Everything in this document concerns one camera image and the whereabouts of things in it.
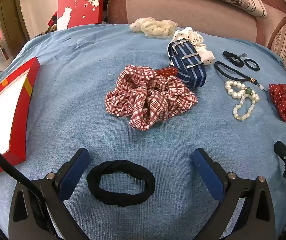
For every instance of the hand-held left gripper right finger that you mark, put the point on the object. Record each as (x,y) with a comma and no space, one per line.
(206,172)

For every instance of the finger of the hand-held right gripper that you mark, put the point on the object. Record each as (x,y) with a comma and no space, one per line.
(281,151)

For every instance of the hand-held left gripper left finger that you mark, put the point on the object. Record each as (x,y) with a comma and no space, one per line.
(74,172)

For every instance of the red gift box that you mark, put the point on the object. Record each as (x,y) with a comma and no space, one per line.
(3,110)

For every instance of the red plaid scrunchie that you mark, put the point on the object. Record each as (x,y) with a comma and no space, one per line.
(138,100)

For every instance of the white polka dot scrunchie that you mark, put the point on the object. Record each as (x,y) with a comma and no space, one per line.
(197,38)

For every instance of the blue blanket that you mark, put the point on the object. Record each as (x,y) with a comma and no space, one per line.
(83,80)

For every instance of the metal hair clip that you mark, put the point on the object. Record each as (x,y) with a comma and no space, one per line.
(244,55)

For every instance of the dark cloth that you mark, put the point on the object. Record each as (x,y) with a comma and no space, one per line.
(53,21)

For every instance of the cream dotted scrunchie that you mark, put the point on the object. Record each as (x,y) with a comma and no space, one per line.
(153,27)

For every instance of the pink sofa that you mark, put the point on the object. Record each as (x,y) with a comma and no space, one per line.
(182,12)

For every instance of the red floral box lid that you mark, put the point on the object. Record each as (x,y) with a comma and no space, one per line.
(83,7)

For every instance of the wooden door frame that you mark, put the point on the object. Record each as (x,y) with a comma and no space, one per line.
(10,17)

